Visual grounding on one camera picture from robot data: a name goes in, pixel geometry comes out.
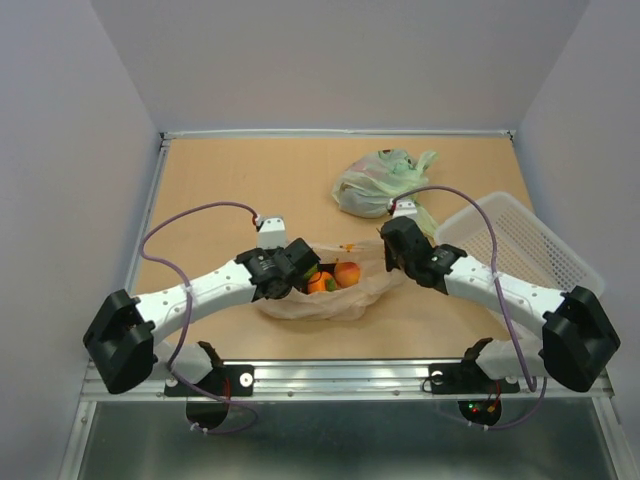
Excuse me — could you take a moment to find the orange fruit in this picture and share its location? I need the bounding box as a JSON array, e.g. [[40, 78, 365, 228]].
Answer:
[[306, 271, 338, 294]]

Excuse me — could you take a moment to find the white banana-print plastic bag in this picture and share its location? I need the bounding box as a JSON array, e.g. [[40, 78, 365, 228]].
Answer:
[[254, 239, 406, 321]]

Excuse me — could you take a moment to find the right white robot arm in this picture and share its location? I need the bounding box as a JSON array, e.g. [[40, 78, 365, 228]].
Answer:
[[380, 216, 621, 393]]

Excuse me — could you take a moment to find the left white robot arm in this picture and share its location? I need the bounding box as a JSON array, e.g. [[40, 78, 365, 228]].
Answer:
[[83, 238, 320, 394]]

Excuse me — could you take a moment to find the green tied plastic bag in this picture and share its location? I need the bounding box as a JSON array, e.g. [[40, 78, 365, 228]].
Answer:
[[331, 149, 438, 219]]

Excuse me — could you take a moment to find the green apple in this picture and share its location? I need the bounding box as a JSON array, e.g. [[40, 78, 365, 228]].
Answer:
[[309, 271, 324, 283]]

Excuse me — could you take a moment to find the red yellow peach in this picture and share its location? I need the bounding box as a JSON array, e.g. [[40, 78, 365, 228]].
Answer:
[[333, 262, 361, 288]]

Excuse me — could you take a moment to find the white plastic mesh basket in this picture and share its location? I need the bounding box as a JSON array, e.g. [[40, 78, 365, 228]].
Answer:
[[433, 190, 606, 346]]

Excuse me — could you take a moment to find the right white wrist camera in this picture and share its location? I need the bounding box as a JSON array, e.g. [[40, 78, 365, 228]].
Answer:
[[387, 198, 418, 220]]

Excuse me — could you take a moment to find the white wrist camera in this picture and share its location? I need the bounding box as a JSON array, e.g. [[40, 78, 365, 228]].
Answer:
[[387, 198, 418, 220], [255, 215, 288, 250]]

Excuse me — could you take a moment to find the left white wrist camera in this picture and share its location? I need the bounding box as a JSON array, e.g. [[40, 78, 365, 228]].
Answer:
[[255, 215, 288, 250]]

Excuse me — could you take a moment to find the aluminium front rail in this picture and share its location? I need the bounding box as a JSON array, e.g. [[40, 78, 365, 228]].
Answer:
[[80, 359, 614, 403]]

